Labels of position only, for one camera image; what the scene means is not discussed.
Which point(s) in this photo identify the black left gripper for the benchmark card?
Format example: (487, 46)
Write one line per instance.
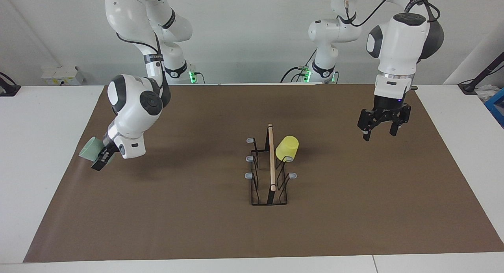
(388, 109)

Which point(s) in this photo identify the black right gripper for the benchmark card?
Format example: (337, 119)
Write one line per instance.
(110, 145)

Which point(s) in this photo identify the green plastic cup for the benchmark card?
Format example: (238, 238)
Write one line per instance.
(90, 149)

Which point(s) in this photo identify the yellow plastic cup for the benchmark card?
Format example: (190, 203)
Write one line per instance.
(287, 147)

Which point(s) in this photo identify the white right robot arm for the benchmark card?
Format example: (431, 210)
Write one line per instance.
(134, 103)

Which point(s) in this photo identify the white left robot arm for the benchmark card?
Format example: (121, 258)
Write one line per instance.
(397, 40)

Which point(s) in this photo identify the crumpled clear plastic bag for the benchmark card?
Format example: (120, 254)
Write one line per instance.
(488, 92)

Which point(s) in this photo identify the blue box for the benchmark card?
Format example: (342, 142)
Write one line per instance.
(497, 107)

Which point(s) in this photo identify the brown table mat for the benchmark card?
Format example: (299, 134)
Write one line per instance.
(197, 225)

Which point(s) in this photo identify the black camera stand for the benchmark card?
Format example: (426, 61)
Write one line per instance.
(468, 87)

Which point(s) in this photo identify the black clamp mount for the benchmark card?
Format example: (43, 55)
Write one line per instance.
(8, 90)

